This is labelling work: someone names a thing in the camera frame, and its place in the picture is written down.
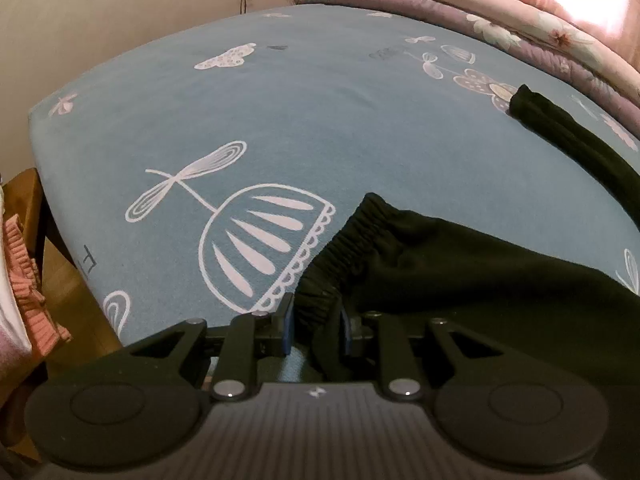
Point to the pink ruffled cloth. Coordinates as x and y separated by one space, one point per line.
30 305

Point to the black pants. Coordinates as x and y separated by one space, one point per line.
475 280

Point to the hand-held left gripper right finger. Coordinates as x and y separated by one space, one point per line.
345 330

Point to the folded floral quilt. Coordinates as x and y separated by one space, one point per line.
525 5

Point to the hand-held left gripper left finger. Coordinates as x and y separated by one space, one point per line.
286 327

